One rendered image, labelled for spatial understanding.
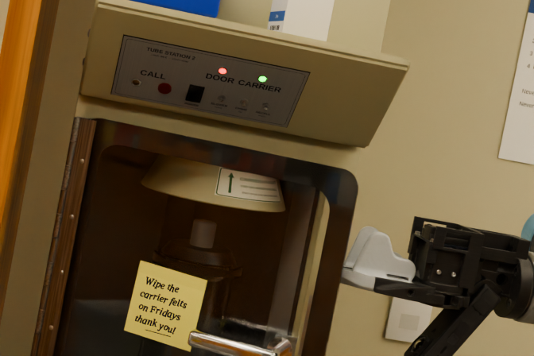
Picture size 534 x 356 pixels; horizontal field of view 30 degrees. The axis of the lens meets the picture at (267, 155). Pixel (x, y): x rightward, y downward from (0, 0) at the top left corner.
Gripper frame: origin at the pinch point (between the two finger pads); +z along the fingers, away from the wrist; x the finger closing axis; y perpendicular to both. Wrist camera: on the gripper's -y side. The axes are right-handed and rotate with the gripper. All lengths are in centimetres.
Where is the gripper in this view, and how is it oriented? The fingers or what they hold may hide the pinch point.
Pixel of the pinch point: (332, 275)
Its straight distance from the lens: 102.5
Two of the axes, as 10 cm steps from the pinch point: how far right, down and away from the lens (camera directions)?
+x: 1.8, 0.9, -9.8
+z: -9.6, -1.8, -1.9
